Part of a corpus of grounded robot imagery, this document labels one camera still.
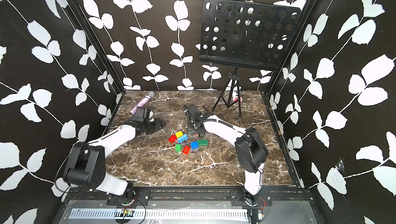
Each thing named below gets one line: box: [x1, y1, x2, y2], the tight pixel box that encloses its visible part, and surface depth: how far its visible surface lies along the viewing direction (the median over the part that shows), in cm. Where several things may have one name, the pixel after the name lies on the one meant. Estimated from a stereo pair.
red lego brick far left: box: [168, 134, 177, 143], surface depth 95 cm
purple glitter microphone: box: [129, 91, 156, 115], surface depth 114 cm
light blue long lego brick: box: [177, 134, 189, 144], surface depth 95 cm
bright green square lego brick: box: [174, 144, 183, 153], surface depth 90 cm
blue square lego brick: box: [190, 140, 199, 150], surface depth 95 cm
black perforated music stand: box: [198, 0, 302, 116], surface depth 65 cm
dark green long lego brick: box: [197, 139, 208, 147], surface depth 95 cm
